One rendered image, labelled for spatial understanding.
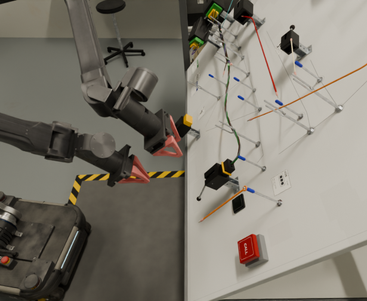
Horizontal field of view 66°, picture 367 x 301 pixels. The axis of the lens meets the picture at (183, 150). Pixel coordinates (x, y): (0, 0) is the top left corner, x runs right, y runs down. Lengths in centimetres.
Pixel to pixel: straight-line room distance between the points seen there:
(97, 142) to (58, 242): 126
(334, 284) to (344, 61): 64
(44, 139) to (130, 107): 19
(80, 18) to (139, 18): 315
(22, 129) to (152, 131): 26
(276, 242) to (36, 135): 54
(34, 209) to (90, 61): 143
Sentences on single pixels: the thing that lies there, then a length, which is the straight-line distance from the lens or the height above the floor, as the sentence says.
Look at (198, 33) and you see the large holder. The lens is 129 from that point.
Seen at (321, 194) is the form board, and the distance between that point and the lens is 61.
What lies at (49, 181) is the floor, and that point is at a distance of 247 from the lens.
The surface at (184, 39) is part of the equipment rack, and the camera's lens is 159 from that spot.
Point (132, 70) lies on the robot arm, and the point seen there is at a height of 137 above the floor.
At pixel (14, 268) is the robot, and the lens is 188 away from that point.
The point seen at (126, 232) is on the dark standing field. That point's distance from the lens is 199.
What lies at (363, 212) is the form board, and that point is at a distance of 56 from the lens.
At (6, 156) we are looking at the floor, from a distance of 289.
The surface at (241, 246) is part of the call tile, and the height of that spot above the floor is 110.
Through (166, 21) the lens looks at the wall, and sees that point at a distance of 389.
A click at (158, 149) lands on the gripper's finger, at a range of 67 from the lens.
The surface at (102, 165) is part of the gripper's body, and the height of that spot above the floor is 121.
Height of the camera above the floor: 172
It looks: 47 degrees down
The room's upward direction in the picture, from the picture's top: 7 degrees counter-clockwise
